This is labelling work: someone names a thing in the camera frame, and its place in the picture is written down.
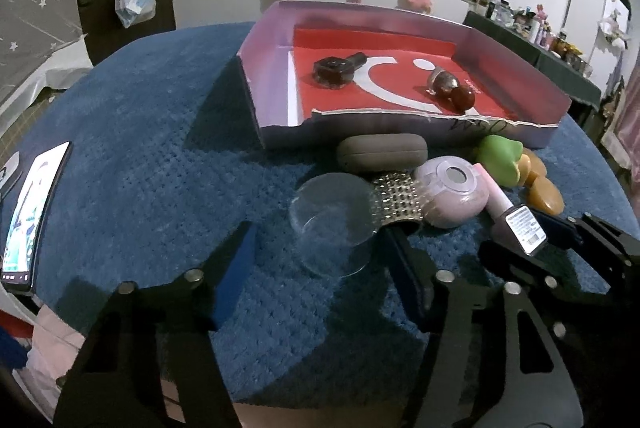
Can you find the white card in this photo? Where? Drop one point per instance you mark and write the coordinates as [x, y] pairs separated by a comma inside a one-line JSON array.
[[9, 170]]

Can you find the grey oval case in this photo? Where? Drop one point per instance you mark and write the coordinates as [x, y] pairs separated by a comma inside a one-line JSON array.
[[382, 152]]

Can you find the black perfume bottle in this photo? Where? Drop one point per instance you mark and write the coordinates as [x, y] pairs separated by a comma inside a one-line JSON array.
[[332, 70]]

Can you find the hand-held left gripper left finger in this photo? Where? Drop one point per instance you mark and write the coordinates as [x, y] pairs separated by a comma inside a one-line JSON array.
[[235, 268]]

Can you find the pink nail polish bottle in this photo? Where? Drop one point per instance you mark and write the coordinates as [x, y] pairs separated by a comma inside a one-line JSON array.
[[522, 225]]

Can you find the smartphone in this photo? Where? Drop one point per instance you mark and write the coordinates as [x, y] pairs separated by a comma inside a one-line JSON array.
[[32, 218]]

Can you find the clear round glass lid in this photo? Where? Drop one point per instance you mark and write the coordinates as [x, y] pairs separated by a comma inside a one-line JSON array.
[[330, 223]]

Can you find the side table with dark cloth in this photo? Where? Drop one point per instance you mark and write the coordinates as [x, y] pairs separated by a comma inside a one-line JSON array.
[[555, 73]]

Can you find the green toy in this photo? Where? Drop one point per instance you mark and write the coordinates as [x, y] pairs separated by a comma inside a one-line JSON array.
[[500, 158]]

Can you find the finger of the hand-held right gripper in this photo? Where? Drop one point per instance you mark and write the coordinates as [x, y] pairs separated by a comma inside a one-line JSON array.
[[562, 232], [505, 258]]

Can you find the pink cloth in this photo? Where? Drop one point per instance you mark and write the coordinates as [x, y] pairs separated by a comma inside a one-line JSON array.
[[55, 358]]

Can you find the large orange round disc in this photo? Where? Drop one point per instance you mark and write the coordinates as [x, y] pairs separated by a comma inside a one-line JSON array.
[[547, 198]]

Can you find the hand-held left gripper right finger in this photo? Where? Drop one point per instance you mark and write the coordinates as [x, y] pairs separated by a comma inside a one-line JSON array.
[[407, 273]]

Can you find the dark red round bottle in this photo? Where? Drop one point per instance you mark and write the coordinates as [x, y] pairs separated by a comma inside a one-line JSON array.
[[450, 90]]

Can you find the pink and red cardboard box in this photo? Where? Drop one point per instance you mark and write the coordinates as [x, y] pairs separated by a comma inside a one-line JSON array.
[[395, 83]]

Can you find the silver studded cuff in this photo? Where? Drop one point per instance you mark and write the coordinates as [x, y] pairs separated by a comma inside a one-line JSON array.
[[395, 200]]

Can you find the small orange round disc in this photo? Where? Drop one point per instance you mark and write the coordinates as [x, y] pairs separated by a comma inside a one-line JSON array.
[[532, 165]]

